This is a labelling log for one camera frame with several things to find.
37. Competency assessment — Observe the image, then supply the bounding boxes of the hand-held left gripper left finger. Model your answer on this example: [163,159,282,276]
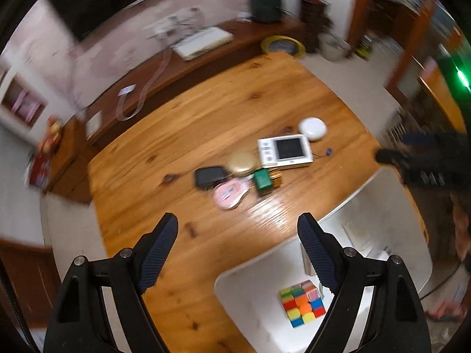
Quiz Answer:
[43,212,179,353]

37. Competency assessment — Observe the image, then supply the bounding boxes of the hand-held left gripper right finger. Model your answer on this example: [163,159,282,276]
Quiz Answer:
[297,212,432,353]

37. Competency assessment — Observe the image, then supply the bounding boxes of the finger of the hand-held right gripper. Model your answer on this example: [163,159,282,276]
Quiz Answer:
[400,133,438,147]
[374,148,411,184]

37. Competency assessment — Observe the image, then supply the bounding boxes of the white plastic tray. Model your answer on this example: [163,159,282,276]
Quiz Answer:
[214,167,434,353]

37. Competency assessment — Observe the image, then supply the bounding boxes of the colourful puzzle cube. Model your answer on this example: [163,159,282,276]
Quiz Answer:
[279,280,327,329]

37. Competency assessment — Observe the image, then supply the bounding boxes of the white oval earbud case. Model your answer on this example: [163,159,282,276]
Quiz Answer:
[297,117,328,142]

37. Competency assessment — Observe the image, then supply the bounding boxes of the green box with gold cap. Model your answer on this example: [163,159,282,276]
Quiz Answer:
[253,168,284,196]

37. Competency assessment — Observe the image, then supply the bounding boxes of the black plug charger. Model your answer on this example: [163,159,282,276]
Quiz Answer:
[194,166,227,191]

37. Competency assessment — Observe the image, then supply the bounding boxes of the pink case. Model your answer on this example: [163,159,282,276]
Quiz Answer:
[213,176,254,211]

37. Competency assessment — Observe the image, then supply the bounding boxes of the white device with screen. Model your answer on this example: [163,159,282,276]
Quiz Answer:
[257,134,314,171]

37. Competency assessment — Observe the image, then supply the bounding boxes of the round gold tin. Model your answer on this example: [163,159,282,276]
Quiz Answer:
[228,151,258,177]

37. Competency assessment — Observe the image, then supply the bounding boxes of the orange wooden table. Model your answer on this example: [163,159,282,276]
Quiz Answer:
[417,59,465,133]

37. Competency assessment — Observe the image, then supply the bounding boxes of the oil bottle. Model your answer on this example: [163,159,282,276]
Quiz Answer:
[355,35,372,59]

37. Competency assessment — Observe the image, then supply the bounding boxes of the white bucket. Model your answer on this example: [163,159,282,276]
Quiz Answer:
[317,32,352,62]

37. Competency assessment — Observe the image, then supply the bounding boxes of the brown side cabinet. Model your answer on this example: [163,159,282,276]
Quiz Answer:
[42,116,96,204]

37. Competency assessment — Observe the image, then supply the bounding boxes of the brown wooden door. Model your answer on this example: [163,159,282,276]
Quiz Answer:
[0,241,61,328]

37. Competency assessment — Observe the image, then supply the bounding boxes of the red tissue box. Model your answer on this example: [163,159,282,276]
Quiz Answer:
[26,152,50,188]

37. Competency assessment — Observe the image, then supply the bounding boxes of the white paper sheet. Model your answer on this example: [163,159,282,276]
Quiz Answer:
[85,112,103,135]

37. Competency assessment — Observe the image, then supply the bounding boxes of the tall cylinder with red lid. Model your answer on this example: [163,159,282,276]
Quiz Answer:
[298,0,329,54]

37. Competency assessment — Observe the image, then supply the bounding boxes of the trash bin with yellow rim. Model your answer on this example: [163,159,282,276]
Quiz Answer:
[261,35,307,57]

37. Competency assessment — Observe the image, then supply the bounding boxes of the dark wooden television cabinet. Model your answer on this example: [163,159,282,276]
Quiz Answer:
[79,16,308,144]

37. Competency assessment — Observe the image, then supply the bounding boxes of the dark green air fryer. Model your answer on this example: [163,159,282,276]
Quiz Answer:
[249,0,284,23]

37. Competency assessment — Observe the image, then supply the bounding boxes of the white set-top box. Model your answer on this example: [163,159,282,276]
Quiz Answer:
[172,26,234,61]

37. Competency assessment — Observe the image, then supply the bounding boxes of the black curved television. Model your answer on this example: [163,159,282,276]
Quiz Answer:
[46,0,177,43]

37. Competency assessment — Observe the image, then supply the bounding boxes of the white cable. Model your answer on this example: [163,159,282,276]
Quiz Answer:
[117,49,173,122]

